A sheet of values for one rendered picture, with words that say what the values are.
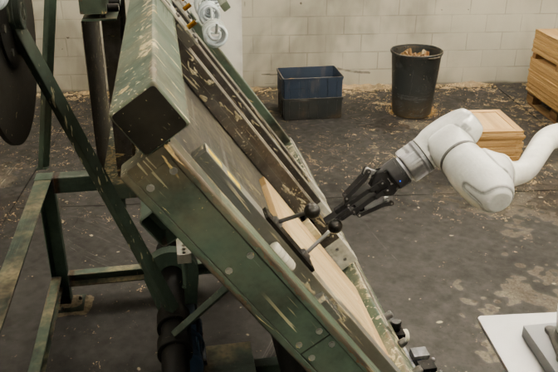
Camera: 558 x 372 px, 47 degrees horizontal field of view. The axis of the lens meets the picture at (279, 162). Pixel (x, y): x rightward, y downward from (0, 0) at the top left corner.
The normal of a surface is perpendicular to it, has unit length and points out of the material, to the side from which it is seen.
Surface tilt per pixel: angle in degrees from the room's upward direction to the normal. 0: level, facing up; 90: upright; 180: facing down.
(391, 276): 0
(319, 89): 90
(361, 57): 90
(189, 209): 90
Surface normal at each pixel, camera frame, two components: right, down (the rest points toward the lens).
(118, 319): 0.00, -0.91
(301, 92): 0.16, 0.41
